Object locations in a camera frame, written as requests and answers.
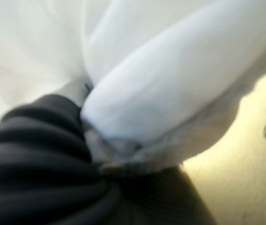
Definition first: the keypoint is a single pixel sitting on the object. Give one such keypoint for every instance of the white duvet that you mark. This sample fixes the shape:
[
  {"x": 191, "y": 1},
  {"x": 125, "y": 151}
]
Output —
[{"x": 158, "y": 82}]

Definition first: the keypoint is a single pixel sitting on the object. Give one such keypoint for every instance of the beige fringed bed runner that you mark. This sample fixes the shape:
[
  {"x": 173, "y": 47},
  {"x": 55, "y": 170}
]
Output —
[{"x": 212, "y": 131}]

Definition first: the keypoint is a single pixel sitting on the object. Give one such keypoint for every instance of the robot left hand black glove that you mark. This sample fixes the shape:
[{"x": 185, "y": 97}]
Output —
[{"x": 41, "y": 175}]

